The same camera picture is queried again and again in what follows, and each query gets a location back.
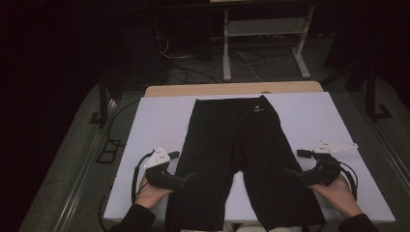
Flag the person's left hand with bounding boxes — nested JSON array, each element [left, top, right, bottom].
[[134, 175, 175, 211]]

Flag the metal floor rail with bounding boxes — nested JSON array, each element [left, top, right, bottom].
[[52, 99, 118, 232], [354, 93, 410, 191]]

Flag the white floor cable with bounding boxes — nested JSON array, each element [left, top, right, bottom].
[[237, 50, 263, 82]]

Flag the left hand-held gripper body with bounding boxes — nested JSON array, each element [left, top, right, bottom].
[[143, 147, 188, 191]]

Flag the person's right hand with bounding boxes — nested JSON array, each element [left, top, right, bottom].
[[308, 173, 364, 220]]

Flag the white metal stand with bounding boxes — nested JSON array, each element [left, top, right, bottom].
[[221, 4, 316, 81]]

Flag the white board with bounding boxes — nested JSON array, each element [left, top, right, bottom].
[[102, 91, 396, 224]]

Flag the black cable loop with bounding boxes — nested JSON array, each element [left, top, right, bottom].
[[98, 185, 114, 232]]

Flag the right hand-held gripper black cable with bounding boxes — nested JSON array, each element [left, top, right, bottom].
[[337, 159, 360, 201]]

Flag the tangle of black floor cables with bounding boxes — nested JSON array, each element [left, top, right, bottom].
[[154, 35, 226, 85]]

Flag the black floor frame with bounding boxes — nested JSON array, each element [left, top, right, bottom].
[[96, 138, 122, 164]]

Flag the black pants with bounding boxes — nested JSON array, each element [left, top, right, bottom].
[[164, 95, 327, 232]]

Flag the black metal stand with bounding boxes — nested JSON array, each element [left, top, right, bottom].
[[88, 73, 118, 129], [364, 61, 395, 123]]

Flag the wooden table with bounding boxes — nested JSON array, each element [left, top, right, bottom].
[[143, 80, 324, 99]]

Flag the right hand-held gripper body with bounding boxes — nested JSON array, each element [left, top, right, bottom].
[[296, 139, 359, 188]]

